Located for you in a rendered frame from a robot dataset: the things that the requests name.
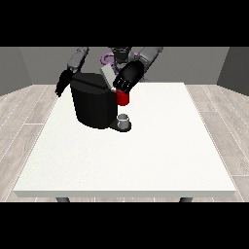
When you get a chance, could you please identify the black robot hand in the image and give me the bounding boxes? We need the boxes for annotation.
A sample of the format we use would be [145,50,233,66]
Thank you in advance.
[54,68,74,98]
[112,59,145,94]

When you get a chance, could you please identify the pale grey machine lid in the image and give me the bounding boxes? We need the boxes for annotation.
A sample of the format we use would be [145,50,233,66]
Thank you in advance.
[99,63,118,89]

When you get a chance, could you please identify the black coffee machine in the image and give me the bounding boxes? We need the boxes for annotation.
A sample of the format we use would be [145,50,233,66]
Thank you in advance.
[69,72,132,132]

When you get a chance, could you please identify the grey robot trunk purple rings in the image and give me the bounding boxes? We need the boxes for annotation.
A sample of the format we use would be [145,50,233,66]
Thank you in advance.
[100,47,140,73]

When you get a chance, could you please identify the small grey cup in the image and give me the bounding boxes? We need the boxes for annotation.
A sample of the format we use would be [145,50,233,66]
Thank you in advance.
[117,113,130,130]

